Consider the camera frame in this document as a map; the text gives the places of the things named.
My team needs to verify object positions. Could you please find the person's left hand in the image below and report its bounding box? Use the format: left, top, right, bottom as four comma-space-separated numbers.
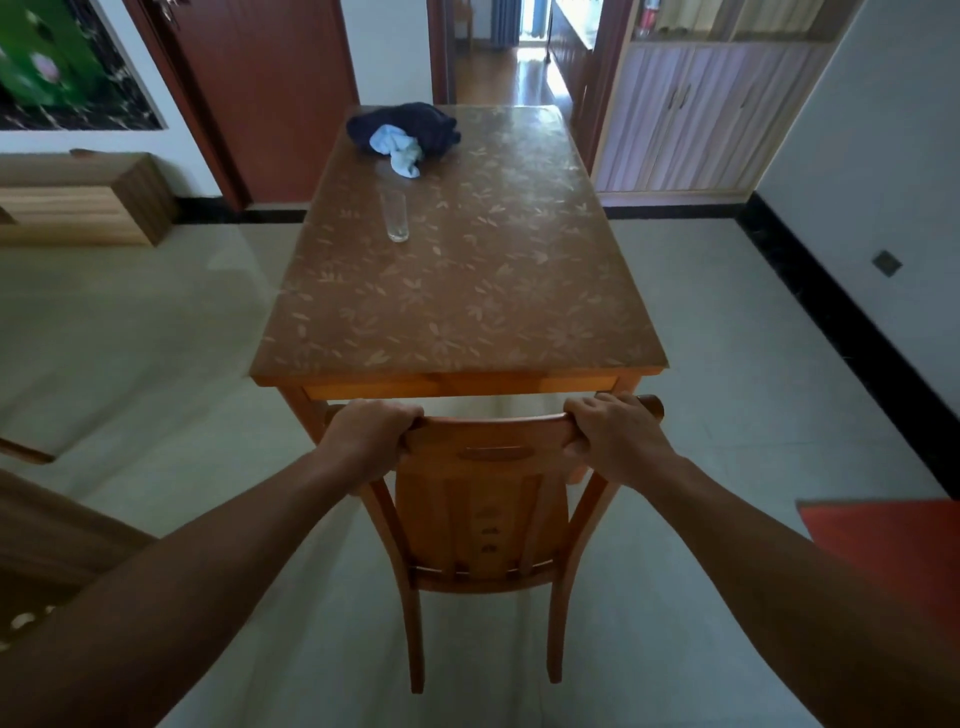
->
318, 399, 426, 497

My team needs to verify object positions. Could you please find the person's right hand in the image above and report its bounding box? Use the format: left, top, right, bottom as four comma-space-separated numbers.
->
563, 392, 682, 495

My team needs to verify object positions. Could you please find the wooden chair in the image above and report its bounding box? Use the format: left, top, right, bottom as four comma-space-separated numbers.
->
324, 395, 666, 695

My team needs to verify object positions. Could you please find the person's left forearm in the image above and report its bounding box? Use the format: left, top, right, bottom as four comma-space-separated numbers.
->
0, 448, 351, 728

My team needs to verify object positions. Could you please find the person's right forearm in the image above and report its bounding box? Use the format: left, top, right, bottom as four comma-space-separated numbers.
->
637, 456, 960, 728

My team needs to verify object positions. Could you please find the wooden dining table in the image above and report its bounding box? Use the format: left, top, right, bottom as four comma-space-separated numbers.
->
249, 104, 670, 485

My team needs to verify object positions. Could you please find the leaf-patterned table cover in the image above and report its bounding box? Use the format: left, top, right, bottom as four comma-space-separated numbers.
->
249, 104, 670, 378

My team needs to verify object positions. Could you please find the clear drinking glass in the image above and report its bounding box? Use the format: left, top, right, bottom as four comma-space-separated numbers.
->
383, 189, 411, 244

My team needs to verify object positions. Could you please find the light blue cloth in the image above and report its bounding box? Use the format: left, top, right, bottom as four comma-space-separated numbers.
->
369, 123, 425, 180

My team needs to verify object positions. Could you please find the dark blue cloth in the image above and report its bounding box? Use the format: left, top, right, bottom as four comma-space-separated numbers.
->
345, 102, 462, 160

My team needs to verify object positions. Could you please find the light wooden cabinet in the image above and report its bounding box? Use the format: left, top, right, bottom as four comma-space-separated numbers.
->
592, 0, 864, 207

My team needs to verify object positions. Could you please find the red mat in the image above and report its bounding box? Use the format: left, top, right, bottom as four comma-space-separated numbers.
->
796, 498, 960, 646

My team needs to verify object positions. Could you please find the brown wooden door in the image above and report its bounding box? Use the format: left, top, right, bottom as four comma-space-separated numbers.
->
123, 0, 361, 213

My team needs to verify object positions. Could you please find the dark wooden furniture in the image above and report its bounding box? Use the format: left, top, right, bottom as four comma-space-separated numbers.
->
0, 436, 159, 654

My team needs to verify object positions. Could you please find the low wooden bench cabinet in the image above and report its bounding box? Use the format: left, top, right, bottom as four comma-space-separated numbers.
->
0, 148, 180, 248

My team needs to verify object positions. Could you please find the blue curtain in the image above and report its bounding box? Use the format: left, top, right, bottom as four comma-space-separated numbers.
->
489, 0, 522, 48

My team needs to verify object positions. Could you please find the green floral wall picture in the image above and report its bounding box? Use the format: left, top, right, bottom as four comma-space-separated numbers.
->
0, 0, 166, 132

